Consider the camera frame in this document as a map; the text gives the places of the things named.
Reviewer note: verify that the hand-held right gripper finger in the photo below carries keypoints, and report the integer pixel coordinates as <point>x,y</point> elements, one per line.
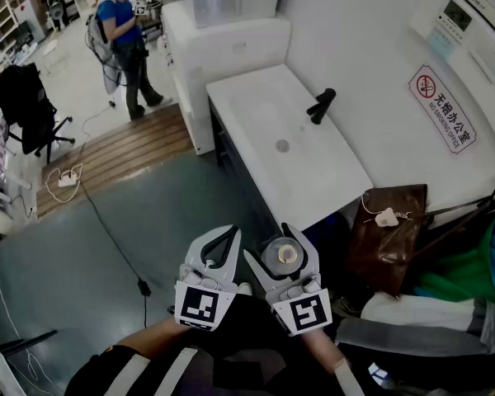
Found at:
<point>311,262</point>
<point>264,276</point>

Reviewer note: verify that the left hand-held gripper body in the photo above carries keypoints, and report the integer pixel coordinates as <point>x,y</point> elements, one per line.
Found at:
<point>198,303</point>

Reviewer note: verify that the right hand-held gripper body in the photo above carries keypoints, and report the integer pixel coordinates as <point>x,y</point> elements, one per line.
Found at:
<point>307,312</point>

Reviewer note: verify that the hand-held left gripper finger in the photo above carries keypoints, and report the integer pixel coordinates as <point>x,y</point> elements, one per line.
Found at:
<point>196,250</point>
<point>233,258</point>

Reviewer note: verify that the person's left forearm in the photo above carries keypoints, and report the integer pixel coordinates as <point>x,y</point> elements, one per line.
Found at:
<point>156,336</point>

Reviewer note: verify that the person's right forearm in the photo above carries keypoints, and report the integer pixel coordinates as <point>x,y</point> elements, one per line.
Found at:
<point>321,350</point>

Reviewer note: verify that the person's white shoe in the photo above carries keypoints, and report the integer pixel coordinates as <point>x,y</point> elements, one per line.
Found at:
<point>244,289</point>

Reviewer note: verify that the black power adapter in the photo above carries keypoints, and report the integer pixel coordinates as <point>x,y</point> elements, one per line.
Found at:
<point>144,287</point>

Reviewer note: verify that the person's black striped clothing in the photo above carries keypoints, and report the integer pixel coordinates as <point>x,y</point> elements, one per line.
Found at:
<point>247,345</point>

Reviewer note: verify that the brown leather bag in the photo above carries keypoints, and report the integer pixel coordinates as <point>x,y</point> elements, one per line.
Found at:
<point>379,254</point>

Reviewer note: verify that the white bag charm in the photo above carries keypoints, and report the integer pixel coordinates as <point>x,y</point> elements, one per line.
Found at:
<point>385,218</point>

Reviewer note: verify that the dark vanity cabinet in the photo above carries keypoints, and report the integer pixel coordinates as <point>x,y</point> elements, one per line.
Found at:
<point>231,159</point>

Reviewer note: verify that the white and grey garment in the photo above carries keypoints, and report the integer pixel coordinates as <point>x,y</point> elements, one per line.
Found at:
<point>416,312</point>

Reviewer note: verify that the wooden slatted platform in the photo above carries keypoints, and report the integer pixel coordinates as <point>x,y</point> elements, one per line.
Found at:
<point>119,155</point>

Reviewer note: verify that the white power strip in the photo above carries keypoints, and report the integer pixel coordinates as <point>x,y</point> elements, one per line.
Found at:
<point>68,178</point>

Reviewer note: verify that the green and blue garment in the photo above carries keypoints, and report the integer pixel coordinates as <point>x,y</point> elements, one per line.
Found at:
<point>458,274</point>

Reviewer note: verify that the black faucet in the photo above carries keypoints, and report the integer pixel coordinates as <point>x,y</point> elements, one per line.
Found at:
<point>322,105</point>

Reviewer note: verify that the white cabinet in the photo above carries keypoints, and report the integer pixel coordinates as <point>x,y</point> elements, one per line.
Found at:
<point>231,48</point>

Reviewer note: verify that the black office chair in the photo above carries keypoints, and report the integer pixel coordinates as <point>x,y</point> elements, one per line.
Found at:
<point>22,101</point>

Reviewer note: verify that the white storage shelf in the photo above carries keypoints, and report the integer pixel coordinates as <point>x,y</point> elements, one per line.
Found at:
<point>0,31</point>

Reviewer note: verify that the no smoking wall sign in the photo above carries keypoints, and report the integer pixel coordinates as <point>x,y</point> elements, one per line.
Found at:
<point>441,109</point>

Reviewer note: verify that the white wall control panel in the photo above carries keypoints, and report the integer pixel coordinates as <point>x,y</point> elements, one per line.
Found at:
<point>449,23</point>

